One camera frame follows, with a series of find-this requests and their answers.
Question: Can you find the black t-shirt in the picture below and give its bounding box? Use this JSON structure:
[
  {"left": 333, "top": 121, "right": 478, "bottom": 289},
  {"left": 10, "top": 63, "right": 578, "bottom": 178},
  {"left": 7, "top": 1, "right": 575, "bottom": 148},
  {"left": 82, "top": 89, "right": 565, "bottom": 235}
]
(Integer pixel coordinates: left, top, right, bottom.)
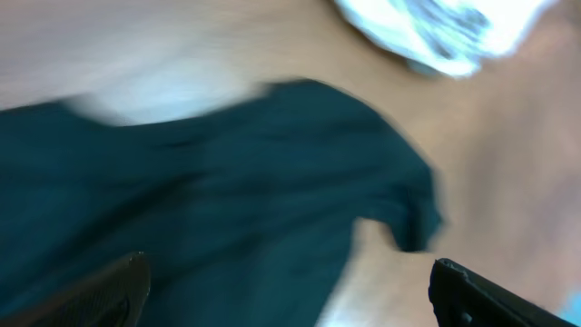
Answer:
[{"left": 1, "top": 80, "right": 441, "bottom": 326}]

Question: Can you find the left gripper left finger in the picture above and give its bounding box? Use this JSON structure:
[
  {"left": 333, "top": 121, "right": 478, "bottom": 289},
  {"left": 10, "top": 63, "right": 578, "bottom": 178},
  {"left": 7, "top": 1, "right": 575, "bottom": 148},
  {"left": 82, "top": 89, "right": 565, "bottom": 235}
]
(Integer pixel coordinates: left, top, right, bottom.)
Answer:
[{"left": 1, "top": 253, "right": 151, "bottom": 327}]

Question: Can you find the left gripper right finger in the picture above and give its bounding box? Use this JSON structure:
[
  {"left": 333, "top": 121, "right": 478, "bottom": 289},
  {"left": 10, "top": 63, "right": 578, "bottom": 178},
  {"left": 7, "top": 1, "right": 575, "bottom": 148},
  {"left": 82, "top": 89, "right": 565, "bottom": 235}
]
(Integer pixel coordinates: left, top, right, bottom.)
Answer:
[{"left": 428, "top": 258, "right": 575, "bottom": 327}]

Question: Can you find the light blue t-shirt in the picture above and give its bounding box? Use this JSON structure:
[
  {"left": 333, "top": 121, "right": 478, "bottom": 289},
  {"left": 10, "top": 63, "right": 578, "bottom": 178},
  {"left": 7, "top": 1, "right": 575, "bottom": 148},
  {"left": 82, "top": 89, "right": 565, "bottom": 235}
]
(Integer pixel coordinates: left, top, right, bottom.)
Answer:
[{"left": 558, "top": 292, "right": 581, "bottom": 327}]

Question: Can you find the white folded garment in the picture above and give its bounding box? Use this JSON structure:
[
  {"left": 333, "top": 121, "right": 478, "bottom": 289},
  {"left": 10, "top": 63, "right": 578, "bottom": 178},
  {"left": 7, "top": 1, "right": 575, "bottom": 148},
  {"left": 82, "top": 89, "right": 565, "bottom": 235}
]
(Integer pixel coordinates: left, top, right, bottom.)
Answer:
[{"left": 334, "top": 0, "right": 556, "bottom": 79}]

